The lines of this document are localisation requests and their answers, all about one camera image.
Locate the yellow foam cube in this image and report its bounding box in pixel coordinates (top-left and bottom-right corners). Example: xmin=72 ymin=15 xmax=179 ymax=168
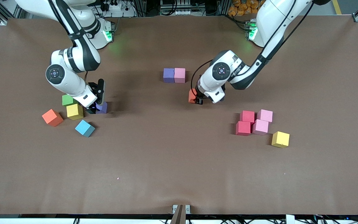
xmin=66 ymin=104 xmax=84 ymax=120
xmin=271 ymin=131 xmax=290 ymax=148

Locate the orange foam cube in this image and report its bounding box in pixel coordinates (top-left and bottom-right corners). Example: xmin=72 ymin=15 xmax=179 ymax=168
xmin=188 ymin=88 xmax=199 ymax=104
xmin=42 ymin=109 xmax=64 ymax=127

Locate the green foam cube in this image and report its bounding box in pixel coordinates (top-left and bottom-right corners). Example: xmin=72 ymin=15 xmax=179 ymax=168
xmin=62 ymin=94 xmax=77 ymax=107

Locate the small metal edge bracket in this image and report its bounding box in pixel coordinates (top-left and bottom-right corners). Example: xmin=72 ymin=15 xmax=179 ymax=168
xmin=172 ymin=204 xmax=191 ymax=215

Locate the red foam cube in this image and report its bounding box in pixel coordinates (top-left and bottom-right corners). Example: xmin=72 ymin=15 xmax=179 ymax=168
xmin=236 ymin=121 xmax=251 ymax=136
xmin=240 ymin=110 xmax=255 ymax=124

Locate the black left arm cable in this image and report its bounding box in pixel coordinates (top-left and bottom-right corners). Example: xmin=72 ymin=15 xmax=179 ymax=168
xmin=191 ymin=0 xmax=315 ymax=97

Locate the table cover sheet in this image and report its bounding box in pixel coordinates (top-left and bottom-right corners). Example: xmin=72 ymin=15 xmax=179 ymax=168
xmin=0 ymin=15 xmax=358 ymax=216

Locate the pink foam cube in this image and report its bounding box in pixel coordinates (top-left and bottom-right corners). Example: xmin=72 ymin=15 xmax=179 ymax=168
xmin=174 ymin=68 xmax=186 ymax=83
xmin=253 ymin=119 xmax=270 ymax=136
xmin=257 ymin=109 xmax=273 ymax=123

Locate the light blue foam cube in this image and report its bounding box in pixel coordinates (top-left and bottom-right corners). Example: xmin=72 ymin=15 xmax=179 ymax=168
xmin=75 ymin=119 xmax=95 ymax=138

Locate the white power strip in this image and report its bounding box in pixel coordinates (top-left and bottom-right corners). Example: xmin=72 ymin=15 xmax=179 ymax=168
xmin=100 ymin=2 xmax=136 ymax=18
xmin=160 ymin=9 xmax=192 ymax=16

